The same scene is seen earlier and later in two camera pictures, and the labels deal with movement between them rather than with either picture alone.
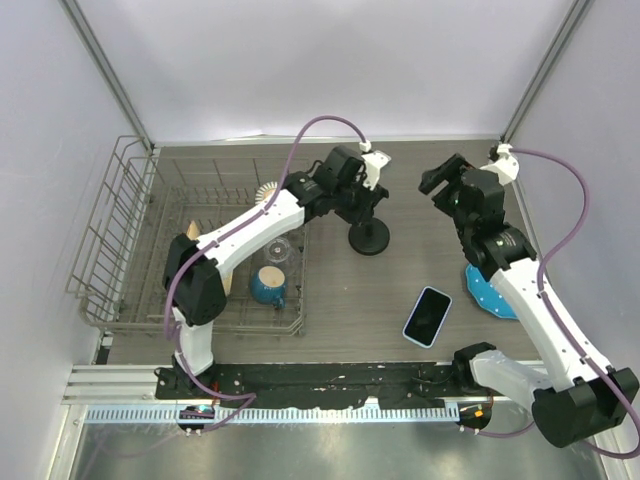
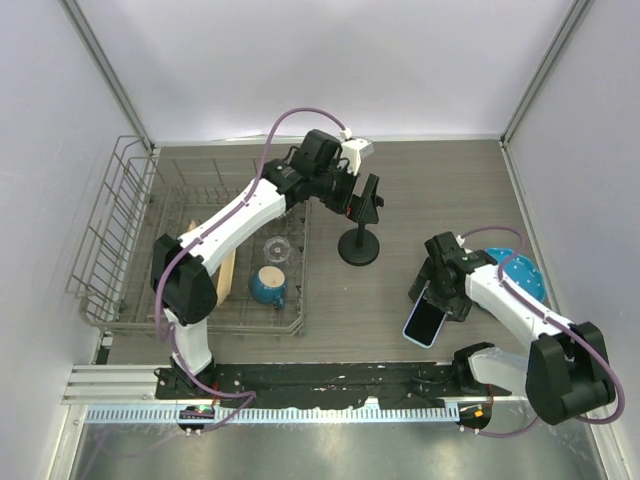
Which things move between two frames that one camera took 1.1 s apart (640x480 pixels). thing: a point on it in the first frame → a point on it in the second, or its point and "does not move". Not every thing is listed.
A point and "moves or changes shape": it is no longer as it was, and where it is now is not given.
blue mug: x=269 y=286 does not move
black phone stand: x=369 y=236 moves or changes shape
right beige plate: x=227 y=278 does not move
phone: x=428 y=317 does not move
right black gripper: x=451 y=170 → x=460 y=305
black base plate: x=314 y=386 does not move
